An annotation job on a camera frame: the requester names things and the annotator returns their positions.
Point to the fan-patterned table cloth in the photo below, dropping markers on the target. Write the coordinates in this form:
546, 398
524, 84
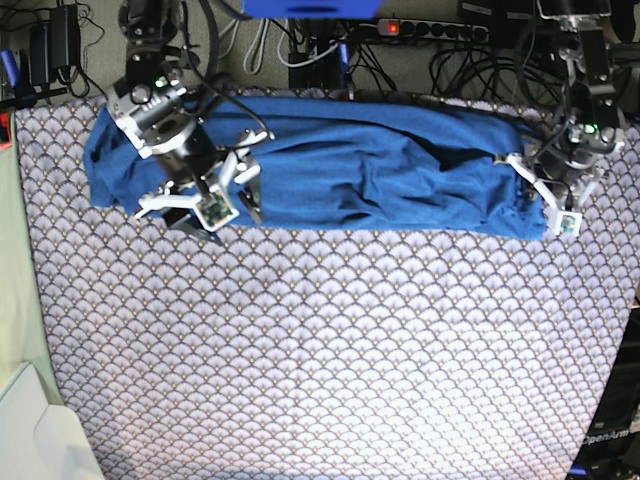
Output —
283, 354

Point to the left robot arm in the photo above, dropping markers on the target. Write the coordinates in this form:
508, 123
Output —
580, 52

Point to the blue box at top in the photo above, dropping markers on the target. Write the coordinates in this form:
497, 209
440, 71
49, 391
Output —
310, 9

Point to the black power adapter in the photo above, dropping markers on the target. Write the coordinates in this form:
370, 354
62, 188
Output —
54, 46

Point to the blue long-sleeve T-shirt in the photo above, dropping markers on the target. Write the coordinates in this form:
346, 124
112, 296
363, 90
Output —
336, 165

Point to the white power strip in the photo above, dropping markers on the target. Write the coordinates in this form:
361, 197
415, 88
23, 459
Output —
431, 30

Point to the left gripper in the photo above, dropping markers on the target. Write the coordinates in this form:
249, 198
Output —
562, 170

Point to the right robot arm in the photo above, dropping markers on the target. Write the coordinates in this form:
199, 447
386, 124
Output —
149, 27

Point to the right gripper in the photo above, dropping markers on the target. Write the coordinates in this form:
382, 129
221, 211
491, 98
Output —
194, 198

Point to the white plastic bin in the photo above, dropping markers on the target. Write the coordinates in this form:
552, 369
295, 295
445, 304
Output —
40, 440

